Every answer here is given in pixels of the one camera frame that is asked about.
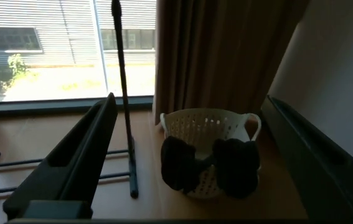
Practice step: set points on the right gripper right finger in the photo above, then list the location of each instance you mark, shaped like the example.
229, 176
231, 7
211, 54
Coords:
328, 186

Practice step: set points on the black clothes rack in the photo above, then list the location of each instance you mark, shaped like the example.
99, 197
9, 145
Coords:
122, 77

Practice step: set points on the black garment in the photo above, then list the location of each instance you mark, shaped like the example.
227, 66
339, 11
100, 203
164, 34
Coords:
177, 165

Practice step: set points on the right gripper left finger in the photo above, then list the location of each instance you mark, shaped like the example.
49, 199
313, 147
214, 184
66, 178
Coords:
39, 193

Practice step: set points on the white laundry basket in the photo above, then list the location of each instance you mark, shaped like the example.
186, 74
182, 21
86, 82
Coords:
201, 124

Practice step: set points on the window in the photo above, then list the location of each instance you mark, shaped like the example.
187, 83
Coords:
54, 84

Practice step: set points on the brown curtain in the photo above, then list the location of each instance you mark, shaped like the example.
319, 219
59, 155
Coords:
219, 62

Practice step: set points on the black shorts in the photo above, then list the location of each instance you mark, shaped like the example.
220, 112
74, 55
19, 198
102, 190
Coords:
237, 168

